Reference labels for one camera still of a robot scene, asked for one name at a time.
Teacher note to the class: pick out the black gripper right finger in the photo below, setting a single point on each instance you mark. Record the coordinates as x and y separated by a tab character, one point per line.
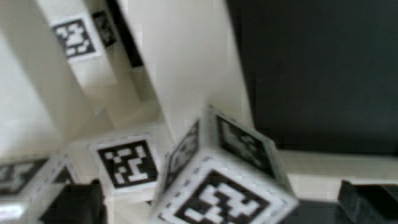
368	201

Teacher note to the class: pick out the white U-shaped obstacle frame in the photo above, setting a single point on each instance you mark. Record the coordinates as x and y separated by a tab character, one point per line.
319	170

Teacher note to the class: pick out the white tagged cube nut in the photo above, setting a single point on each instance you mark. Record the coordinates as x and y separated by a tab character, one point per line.
29	174
224	185

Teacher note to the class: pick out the white tagged chair leg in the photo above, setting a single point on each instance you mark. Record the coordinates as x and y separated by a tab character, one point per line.
68	15

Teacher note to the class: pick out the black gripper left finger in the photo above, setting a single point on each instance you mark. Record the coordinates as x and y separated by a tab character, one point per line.
77	207

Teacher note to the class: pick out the white chair back part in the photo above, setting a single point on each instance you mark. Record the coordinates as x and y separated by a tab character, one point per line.
114	125

